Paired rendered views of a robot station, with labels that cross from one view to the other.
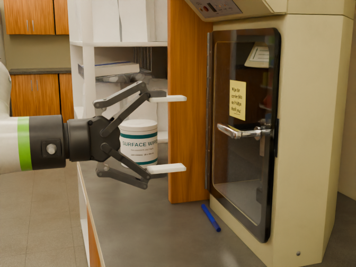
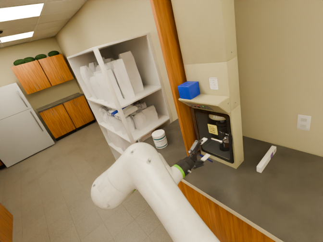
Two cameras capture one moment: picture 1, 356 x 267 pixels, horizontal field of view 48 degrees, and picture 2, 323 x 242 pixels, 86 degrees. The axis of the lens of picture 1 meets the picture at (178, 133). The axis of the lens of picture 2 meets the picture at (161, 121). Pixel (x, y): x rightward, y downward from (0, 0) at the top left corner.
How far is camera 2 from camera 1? 0.74 m
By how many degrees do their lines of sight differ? 19
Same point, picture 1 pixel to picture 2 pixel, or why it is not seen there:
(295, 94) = (234, 127)
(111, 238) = (188, 178)
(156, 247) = (203, 175)
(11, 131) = (179, 172)
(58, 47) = (54, 90)
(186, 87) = (186, 124)
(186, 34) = (182, 110)
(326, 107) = (240, 126)
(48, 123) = (184, 164)
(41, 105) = (61, 120)
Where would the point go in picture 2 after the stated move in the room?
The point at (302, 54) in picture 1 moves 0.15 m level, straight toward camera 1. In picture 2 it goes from (234, 118) to (247, 129)
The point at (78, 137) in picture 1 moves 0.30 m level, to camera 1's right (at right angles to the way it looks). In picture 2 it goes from (191, 164) to (231, 143)
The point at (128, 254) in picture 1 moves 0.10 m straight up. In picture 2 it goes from (198, 181) to (196, 171)
